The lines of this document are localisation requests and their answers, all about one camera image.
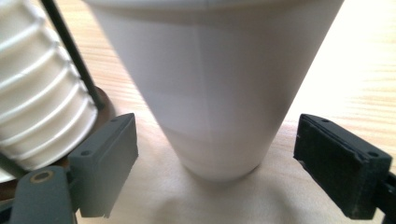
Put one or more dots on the single white paper cup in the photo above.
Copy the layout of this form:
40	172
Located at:
211	93

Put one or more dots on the stack of white paper cups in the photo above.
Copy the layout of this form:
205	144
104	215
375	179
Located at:
37	93

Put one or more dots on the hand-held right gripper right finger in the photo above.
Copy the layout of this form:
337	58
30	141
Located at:
339	168

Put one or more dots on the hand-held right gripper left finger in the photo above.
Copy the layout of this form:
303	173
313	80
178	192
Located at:
102	161

